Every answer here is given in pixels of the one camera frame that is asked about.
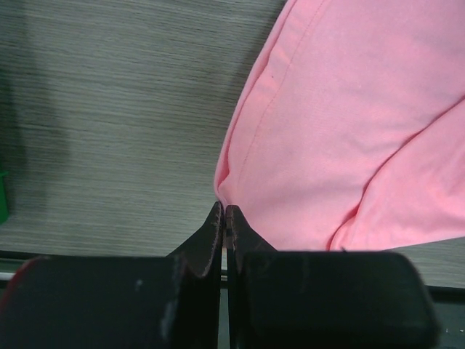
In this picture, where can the green plastic tray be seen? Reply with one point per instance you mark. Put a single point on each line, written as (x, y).
(4, 213)

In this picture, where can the pink t shirt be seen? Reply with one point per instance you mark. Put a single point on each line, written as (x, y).
(349, 131)

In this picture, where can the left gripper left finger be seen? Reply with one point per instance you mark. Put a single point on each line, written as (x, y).
(119, 302)

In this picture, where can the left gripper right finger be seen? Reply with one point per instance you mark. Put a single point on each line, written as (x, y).
(322, 299)

